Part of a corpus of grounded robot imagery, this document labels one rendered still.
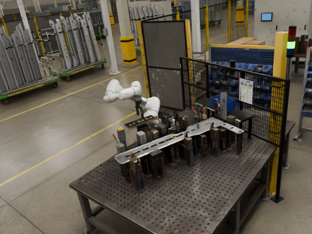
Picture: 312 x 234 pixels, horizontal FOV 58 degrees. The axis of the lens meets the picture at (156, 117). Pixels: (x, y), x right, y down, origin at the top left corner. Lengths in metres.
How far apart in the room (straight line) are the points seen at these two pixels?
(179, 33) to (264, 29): 4.87
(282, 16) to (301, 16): 0.53
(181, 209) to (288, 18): 7.82
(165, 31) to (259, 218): 3.71
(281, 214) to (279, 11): 7.05
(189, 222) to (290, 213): 1.57
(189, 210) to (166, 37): 3.77
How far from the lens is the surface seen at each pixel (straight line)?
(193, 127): 3.35
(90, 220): 3.49
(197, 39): 7.66
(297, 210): 3.84
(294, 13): 9.59
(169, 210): 2.67
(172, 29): 5.54
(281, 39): 3.18
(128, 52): 10.82
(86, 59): 11.11
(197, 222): 2.55
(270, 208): 3.79
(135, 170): 2.75
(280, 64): 3.24
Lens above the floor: 2.51
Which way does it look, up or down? 24 degrees down
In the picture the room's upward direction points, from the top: 7 degrees counter-clockwise
